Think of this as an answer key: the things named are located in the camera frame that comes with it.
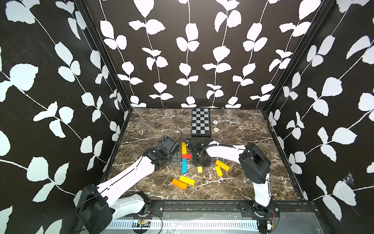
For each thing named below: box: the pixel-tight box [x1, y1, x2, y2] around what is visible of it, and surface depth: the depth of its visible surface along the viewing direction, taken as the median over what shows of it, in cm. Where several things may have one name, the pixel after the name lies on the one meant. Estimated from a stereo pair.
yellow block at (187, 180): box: [179, 175, 196, 187], surface depth 85 cm
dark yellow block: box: [215, 165, 224, 177], surface depth 89 cm
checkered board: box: [191, 108, 212, 137], surface depth 109 cm
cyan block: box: [181, 158, 188, 174], surface depth 90 cm
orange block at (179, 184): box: [171, 178, 188, 191], surface depth 84 cm
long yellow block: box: [215, 159, 231, 172], surface depth 91 cm
